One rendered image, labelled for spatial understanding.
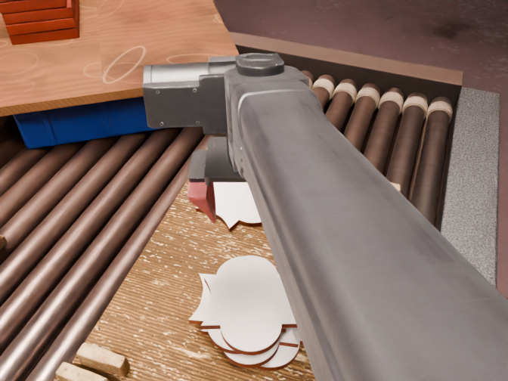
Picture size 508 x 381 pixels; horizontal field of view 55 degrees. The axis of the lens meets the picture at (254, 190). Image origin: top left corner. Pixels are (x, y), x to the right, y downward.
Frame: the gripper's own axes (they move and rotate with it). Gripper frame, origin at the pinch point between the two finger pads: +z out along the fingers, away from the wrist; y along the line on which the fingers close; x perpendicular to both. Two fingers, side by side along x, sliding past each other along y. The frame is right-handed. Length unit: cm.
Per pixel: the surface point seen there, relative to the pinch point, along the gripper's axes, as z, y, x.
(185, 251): 13.0, -10.1, 4.6
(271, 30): 112, 8, 268
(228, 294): 8.8, -3.2, -5.3
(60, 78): 3.1, -34.1, 34.2
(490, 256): 15.3, 34.8, 5.7
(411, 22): 113, 105, 282
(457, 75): 13, 42, 51
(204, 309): 9.8, -6.2, -6.8
